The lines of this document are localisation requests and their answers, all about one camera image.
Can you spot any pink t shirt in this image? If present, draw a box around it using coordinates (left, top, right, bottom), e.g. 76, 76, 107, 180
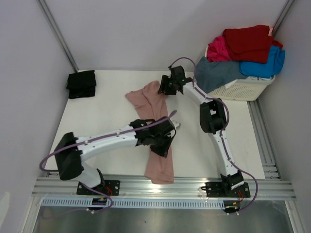
124, 81, 175, 185

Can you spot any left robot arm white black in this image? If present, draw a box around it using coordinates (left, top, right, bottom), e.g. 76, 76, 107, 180
54, 117, 181, 195

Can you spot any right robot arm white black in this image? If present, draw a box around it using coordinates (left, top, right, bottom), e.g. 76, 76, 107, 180
158, 66, 244, 196

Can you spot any grey blue t shirt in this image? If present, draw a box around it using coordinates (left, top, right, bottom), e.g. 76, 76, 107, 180
195, 57, 248, 94

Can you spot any magenta t shirt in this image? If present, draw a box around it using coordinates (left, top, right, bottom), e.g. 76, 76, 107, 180
206, 36, 233, 62

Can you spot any white laundry basket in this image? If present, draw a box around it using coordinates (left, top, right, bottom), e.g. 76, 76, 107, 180
208, 77, 276, 101

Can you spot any white t shirt in basket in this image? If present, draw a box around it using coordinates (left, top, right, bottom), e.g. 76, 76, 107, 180
247, 75, 276, 82

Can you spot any folded black t shirt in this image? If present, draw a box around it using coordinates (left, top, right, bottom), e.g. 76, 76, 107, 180
66, 70, 97, 99

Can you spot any dark red t shirt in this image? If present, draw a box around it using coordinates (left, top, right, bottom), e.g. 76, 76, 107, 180
222, 25, 283, 64

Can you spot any bright blue t shirt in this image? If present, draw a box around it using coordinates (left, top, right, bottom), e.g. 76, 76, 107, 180
238, 45, 286, 79

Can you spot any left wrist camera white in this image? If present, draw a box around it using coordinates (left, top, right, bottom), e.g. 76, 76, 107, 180
172, 121, 181, 131

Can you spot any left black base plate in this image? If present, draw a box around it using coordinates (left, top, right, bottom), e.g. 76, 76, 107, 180
76, 180, 121, 196

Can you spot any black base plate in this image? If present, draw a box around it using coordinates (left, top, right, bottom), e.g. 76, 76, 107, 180
200, 182, 251, 198
76, 180, 121, 196

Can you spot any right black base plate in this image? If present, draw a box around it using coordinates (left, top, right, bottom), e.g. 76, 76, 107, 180
200, 182, 251, 198

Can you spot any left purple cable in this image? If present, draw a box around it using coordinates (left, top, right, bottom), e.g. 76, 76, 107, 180
39, 109, 177, 214

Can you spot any purple cable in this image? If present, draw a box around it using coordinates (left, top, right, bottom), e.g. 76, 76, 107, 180
39, 109, 177, 214
168, 57, 258, 215

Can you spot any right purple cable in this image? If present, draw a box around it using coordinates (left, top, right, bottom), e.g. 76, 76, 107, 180
168, 57, 258, 215

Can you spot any white slotted cable duct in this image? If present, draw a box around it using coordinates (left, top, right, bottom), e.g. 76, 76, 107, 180
41, 197, 225, 210

